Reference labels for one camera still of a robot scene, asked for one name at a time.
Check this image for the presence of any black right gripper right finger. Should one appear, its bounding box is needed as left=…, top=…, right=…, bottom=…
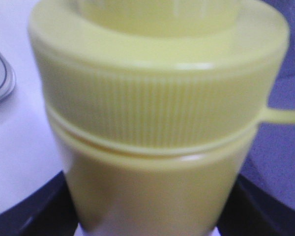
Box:
left=217, top=175, right=295, bottom=236

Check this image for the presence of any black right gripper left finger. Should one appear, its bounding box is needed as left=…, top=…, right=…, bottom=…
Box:
left=0, top=172, right=78, bottom=236

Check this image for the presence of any yellow squeeze bottle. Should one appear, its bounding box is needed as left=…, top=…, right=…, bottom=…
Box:
left=28, top=0, right=295, bottom=236

